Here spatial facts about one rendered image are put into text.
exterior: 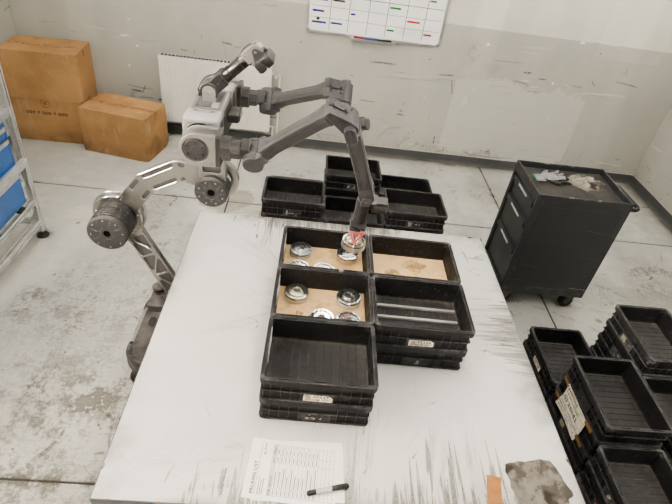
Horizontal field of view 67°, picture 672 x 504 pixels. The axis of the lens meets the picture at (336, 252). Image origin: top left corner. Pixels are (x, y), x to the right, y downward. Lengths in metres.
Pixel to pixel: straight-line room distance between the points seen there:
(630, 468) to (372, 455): 1.27
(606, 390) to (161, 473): 2.00
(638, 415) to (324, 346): 1.51
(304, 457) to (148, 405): 0.59
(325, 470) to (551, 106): 4.37
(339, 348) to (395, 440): 0.39
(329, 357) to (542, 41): 3.92
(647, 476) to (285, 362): 1.66
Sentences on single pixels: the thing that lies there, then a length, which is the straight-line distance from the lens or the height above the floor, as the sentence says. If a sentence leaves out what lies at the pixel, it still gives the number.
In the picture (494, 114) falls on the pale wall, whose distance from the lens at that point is 5.32.
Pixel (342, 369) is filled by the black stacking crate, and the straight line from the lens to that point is 1.92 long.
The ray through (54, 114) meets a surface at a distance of 5.21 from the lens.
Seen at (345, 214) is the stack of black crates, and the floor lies 0.38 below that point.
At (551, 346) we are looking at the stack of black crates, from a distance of 3.20.
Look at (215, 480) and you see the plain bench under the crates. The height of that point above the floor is 0.70.
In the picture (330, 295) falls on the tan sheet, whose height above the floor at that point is 0.83.
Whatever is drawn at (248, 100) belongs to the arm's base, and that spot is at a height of 1.45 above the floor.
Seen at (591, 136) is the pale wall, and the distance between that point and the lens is 5.79.
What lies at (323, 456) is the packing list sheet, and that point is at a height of 0.70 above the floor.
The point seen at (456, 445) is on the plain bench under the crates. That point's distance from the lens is 2.00.
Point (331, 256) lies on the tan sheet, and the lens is 2.39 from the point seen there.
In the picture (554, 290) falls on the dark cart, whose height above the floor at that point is 0.18.
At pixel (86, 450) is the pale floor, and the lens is 2.79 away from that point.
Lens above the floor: 2.30
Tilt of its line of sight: 37 degrees down
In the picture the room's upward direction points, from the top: 9 degrees clockwise
